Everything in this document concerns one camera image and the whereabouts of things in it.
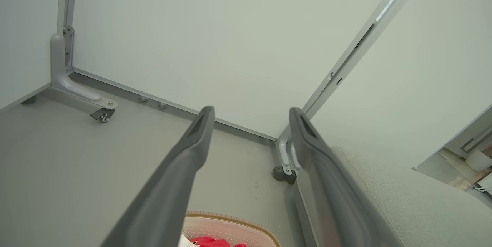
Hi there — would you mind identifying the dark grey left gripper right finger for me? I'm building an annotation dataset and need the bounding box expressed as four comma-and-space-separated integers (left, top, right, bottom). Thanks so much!
289, 107, 402, 247

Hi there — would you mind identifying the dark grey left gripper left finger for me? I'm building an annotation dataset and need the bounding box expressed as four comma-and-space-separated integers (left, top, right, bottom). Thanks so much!
101, 106, 215, 247

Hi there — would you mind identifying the red garment with black lettering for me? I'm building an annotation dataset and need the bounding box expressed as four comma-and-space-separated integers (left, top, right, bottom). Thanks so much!
180, 235, 247, 247

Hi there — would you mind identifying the grey fabric sofa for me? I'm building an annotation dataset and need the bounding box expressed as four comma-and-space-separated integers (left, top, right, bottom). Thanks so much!
294, 146, 492, 247

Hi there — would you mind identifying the curved grey metal partition foot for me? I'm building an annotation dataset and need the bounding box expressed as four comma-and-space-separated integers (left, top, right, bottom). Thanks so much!
276, 126, 294, 174
290, 141, 302, 171

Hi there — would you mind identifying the beige laundry basket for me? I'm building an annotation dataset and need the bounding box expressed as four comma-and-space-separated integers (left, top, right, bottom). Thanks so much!
181, 211, 282, 247

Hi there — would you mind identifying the white partition panel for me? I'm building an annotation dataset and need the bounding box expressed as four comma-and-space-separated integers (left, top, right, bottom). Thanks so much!
71, 0, 402, 141
0, 0, 62, 110
307, 0, 492, 171

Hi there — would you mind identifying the white plant pot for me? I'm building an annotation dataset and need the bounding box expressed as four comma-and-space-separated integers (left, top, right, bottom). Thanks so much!
465, 149, 492, 172

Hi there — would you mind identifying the long grey metal partition foot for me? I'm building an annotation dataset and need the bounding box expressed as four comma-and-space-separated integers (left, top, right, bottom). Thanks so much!
50, 24, 118, 111

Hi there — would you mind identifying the grey partition joint post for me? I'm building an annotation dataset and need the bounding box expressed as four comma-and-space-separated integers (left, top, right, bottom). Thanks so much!
277, 0, 421, 142

